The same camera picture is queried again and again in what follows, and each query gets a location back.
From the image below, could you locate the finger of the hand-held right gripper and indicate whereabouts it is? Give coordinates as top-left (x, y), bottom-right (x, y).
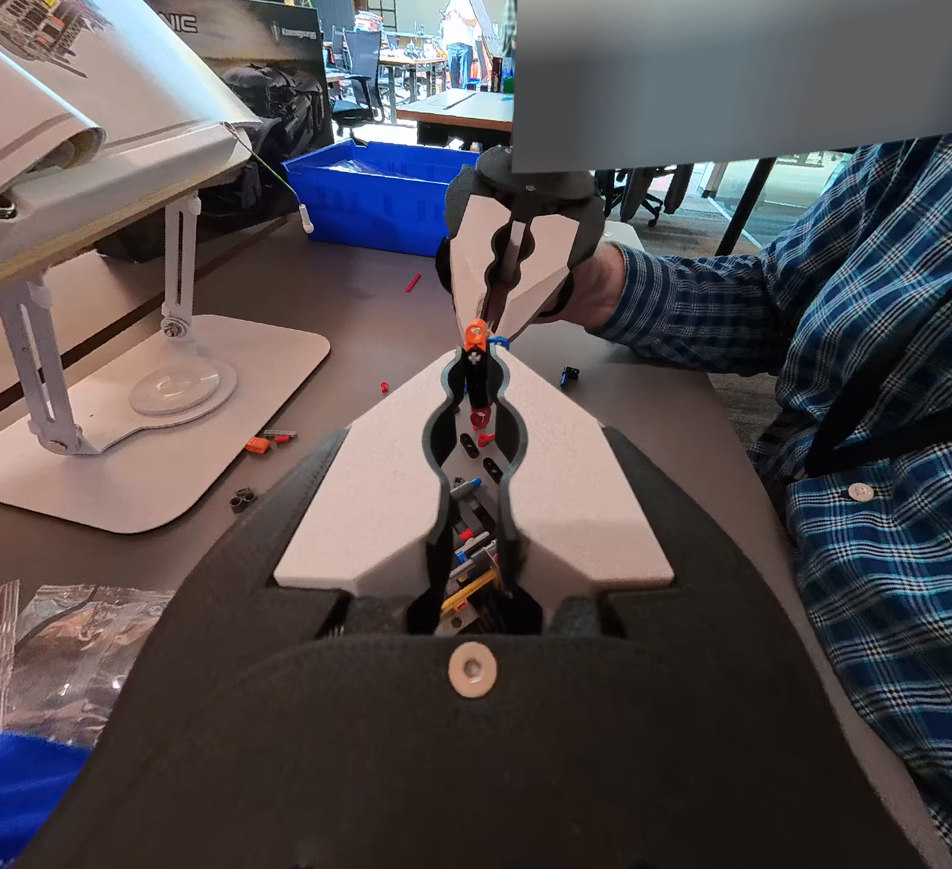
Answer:
top-left (491, 216), bottom-right (572, 347)
top-left (448, 194), bottom-right (522, 336)

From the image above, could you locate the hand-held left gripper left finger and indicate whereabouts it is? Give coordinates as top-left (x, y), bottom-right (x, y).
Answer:
top-left (272, 347), bottom-right (468, 634)

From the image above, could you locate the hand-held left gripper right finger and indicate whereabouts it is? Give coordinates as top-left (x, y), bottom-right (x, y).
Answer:
top-left (492, 348), bottom-right (676, 634)

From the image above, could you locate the small lego axle assembly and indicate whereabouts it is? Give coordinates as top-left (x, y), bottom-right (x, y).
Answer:
top-left (463, 317), bottom-right (514, 433)

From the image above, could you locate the person's right forearm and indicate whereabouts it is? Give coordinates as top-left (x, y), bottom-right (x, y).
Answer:
top-left (591, 244), bottom-right (841, 373)

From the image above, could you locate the lego car chassis model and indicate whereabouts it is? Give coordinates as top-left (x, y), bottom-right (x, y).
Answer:
top-left (439, 476), bottom-right (510, 635)

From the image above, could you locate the black lego set box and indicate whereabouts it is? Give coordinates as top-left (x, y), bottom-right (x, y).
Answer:
top-left (130, 0), bottom-right (337, 150)

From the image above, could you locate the white lego instruction book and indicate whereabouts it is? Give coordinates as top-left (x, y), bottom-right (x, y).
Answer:
top-left (0, 0), bottom-right (265, 196)

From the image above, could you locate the person's right hand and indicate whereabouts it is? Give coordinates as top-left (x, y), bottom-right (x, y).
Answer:
top-left (554, 241), bottom-right (627, 331)

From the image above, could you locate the plain blue storage bin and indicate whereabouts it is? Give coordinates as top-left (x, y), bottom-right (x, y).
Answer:
top-left (281, 140), bottom-right (483, 258)

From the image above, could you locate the long wooden table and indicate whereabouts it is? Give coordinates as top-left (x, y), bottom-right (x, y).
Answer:
top-left (396, 89), bottom-right (516, 147)

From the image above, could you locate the white book stand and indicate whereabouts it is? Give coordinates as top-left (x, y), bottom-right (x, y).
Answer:
top-left (0, 121), bottom-right (332, 535)

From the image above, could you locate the black office chair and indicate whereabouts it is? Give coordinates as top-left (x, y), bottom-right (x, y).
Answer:
top-left (331, 28), bottom-right (388, 137)

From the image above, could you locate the person's plaid shirt torso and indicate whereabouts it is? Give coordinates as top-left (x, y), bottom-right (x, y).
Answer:
top-left (747, 136), bottom-right (952, 825)

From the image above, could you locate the clear plastic bag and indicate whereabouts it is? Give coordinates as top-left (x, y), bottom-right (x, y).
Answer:
top-left (0, 581), bottom-right (176, 747)

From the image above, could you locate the blue bin with label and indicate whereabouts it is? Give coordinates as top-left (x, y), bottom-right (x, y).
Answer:
top-left (0, 730), bottom-right (94, 869)

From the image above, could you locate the page holder cord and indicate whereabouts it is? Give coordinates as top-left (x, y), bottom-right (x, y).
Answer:
top-left (223, 124), bottom-right (313, 235)

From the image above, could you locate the black shoulder strap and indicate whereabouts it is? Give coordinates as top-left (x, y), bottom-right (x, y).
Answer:
top-left (803, 333), bottom-right (952, 479)

